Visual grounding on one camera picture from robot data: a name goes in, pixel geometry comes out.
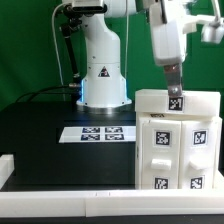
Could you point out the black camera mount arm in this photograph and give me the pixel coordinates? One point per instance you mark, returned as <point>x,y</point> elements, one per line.
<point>67,29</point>

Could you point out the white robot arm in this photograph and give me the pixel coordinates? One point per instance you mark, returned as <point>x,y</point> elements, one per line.
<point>104,88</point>

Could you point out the white cabinet door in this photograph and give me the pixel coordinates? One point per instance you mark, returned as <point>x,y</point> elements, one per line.
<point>160,154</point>
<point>197,153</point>

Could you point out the white cabinet box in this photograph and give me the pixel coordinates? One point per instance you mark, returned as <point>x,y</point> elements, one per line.
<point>143,118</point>

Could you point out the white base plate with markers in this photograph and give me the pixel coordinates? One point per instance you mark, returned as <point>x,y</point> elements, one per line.
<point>98,134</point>

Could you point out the white U-shaped boundary frame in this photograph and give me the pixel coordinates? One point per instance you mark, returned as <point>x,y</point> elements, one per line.
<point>35,204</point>

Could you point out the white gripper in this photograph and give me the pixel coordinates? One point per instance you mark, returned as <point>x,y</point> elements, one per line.
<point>169,41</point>

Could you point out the white cabinet top block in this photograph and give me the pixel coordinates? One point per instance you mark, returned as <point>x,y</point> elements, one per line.
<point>193,103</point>

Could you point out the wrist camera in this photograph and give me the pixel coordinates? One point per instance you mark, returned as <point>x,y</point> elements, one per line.
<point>212,28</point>

